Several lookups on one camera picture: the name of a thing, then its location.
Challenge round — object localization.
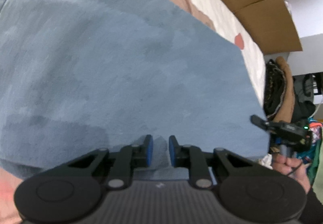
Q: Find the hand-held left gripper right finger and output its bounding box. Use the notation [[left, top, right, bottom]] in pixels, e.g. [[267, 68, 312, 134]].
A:
[[169, 135, 253, 188]]

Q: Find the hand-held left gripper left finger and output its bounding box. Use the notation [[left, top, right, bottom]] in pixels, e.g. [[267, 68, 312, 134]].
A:
[[68, 134, 154, 188]]

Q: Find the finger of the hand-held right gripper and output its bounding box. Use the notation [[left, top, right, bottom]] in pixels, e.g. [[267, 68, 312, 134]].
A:
[[251, 115, 272, 132]]

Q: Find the brown folded cloth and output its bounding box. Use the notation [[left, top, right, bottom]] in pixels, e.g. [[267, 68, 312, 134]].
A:
[[275, 56, 295, 124]]

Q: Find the person's right forearm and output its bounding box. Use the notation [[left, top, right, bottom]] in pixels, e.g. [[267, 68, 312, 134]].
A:
[[299, 187, 323, 224]]

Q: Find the cream bear print bed sheet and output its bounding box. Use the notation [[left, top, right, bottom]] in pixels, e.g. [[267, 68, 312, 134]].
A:
[[0, 0, 266, 224]]

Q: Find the grey-blue garment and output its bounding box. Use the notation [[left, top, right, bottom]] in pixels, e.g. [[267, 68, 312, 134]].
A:
[[0, 0, 269, 179]]

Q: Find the black cloth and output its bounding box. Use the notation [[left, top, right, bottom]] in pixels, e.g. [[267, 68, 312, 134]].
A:
[[264, 59, 285, 119]]

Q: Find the person's right hand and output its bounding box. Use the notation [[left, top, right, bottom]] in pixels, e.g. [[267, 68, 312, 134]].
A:
[[273, 156, 311, 193]]

